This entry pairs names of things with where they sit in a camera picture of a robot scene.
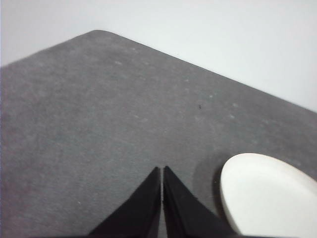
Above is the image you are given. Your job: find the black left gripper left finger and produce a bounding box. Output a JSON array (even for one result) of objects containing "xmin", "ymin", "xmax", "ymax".
[{"xmin": 88, "ymin": 166, "xmax": 162, "ymax": 238}]

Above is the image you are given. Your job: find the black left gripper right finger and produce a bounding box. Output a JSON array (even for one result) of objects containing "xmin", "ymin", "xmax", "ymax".
[{"xmin": 161, "ymin": 165, "xmax": 239, "ymax": 238}]

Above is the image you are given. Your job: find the white round plate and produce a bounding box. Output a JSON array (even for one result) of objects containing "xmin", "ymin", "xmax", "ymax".
[{"xmin": 219, "ymin": 153, "xmax": 317, "ymax": 238}]

